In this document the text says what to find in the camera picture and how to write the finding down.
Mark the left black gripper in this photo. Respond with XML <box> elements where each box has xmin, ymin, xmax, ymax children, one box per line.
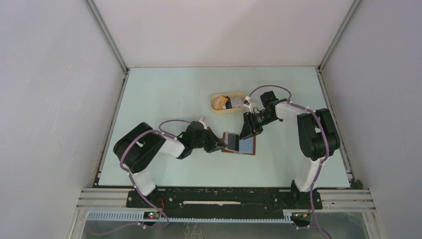
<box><xmin>191</xmin><ymin>126</ymin><xmax>227</xmax><ymax>153</ymax></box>

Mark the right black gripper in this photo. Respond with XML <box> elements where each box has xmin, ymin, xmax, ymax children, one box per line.
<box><xmin>238</xmin><ymin>111</ymin><xmax>276</xmax><ymax>140</ymax></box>

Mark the brown leather card holder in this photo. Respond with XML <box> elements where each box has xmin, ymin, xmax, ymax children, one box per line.
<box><xmin>221</xmin><ymin>132</ymin><xmax>256</xmax><ymax>155</ymax></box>

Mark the gold credit card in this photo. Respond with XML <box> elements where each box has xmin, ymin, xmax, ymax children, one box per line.
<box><xmin>212</xmin><ymin>96</ymin><xmax>228</xmax><ymax>111</ymax></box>

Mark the beige oval tray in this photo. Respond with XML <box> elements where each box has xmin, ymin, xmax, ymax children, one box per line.
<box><xmin>210</xmin><ymin>92</ymin><xmax>246</xmax><ymax>115</ymax></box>

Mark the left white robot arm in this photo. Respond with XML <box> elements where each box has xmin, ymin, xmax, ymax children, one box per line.
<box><xmin>113</xmin><ymin>119</ymin><xmax>227</xmax><ymax>208</ymax></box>

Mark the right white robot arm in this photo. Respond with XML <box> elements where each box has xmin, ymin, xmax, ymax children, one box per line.
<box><xmin>239</xmin><ymin>91</ymin><xmax>340</xmax><ymax>208</ymax></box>

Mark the silver card in tray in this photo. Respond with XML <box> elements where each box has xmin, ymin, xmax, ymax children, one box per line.
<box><xmin>230</xmin><ymin>97</ymin><xmax>244</xmax><ymax>109</ymax></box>

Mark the black card in tray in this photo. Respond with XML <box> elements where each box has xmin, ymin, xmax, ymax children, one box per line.
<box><xmin>222</xmin><ymin>97</ymin><xmax>232</xmax><ymax>110</ymax></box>

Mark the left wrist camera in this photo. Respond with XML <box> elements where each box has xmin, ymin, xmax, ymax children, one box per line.
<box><xmin>199</xmin><ymin>117</ymin><xmax>208</xmax><ymax>129</ymax></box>

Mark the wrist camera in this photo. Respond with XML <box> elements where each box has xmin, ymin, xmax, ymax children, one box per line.
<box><xmin>243</xmin><ymin>96</ymin><xmax>255</xmax><ymax>113</ymax></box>
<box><xmin>199</xmin><ymin>117</ymin><xmax>208</xmax><ymax>129</ymax></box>

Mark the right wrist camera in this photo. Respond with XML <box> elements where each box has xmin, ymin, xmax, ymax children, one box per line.
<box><xmin>243</xmin><ymin>96</ymin><xmax>255</xmax><ymax>113</ymax></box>

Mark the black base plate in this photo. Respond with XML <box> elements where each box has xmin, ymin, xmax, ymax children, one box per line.
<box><xmin>126</xmin><ymin>187</ymin><xmax>322</xmax><ymax>219</ymax></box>

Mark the grey cable duct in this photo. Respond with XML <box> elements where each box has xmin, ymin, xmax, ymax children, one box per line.
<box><xmin>86</xmin><ymin>210</ymin><xmax>310</xmax><ymax>224</ymax></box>

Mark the aluminium frame rail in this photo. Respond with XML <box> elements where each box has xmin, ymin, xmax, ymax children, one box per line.
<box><xmin>76</xmin><ymin>188</ymin><xmax>376</xmax><ymax>213</ymax></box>

